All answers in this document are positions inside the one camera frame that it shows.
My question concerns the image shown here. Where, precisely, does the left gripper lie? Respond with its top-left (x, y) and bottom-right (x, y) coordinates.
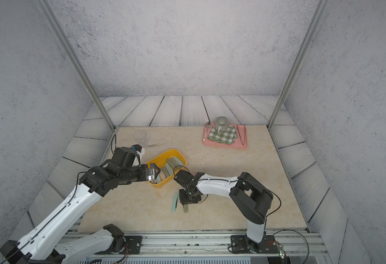
top-left (118, 161), bottom-right (163, 185)

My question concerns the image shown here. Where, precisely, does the teal folding fruit knife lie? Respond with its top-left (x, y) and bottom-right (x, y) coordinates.
top-left (171, 193), bottom-right (179, 212)

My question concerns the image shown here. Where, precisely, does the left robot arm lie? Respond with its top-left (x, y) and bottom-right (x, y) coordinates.
top-left (0, 150), bottom-right (161, 264)

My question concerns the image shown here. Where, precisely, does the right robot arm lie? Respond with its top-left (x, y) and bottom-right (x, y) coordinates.
top-left (174, 170), bottom-right (274, 246)

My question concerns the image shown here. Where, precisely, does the yellow plastic storage box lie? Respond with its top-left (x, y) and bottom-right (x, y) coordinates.
top-left (147, 148), bottom-right (187, 188)

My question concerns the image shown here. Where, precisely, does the clear plastic cup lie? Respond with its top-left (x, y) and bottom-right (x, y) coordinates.
top-left (133, 130), bottom-right (148, 147)

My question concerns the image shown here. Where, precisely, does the green checkered cloth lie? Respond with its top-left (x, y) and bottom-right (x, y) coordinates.
top-left (208, 126), bottom-right (238, 145)

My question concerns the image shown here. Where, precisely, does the pink plastic tray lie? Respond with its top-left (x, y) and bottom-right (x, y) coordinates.
top-left (202, 123), bottom-right (247, 149)

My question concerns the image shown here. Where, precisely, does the striped ceramic cup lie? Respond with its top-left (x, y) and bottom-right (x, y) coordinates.
top-left (213, 117), bottom-right (229, 134)

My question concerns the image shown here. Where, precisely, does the wooden handled spoon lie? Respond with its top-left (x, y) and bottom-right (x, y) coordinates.
top-left (144, 143), bottom-right (165, 148)

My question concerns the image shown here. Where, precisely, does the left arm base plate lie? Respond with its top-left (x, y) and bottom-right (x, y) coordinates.
top-left (122, 235), bottom-right (143, 255)

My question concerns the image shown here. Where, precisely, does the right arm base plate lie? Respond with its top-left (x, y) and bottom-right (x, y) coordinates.
top-left (229, 235), bottom-right (279, 254)

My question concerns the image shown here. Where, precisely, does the pink handled spoon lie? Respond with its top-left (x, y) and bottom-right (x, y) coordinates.
top-left (202, 121), bottom-right (211, 141)

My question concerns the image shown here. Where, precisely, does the aluminium rail base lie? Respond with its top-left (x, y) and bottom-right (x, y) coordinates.
top-left (40, 230), bottom-right (333, 264)

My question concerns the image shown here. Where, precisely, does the left aluminium frame post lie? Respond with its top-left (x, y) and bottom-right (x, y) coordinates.
top-left (35, 0), bottom-right (116, 132)

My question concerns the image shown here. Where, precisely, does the aluminium frame post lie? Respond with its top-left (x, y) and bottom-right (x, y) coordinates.
top-left (267, 0), bottom-right (329, 130)
top-left (35, 0), bottom-right (116, 132)

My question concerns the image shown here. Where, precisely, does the right aluminium frame post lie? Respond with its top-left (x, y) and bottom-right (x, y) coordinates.
top-left (267, 0), bottom-right (329, 130)

